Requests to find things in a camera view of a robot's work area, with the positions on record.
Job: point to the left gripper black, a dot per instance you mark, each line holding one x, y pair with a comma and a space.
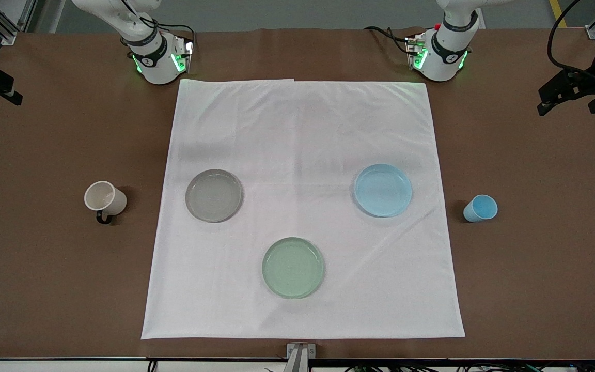
589, 83

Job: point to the blue plastic cup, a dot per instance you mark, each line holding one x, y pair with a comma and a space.
481, 209

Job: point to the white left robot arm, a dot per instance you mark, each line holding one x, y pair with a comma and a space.
447, 51

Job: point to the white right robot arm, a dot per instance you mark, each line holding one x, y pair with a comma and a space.
147, 46

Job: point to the blue round plate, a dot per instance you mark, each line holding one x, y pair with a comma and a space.
383, 190

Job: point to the gray round plate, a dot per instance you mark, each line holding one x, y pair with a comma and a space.
214, 196

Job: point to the green round plate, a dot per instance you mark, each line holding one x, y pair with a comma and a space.
293, 267

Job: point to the white square cloth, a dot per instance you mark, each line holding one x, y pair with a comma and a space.
302, 144

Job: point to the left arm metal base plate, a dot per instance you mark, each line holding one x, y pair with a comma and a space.
415, 51

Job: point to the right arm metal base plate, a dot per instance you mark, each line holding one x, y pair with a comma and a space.
183, 54

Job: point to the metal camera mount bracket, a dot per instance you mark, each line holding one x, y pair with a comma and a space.
300, 356

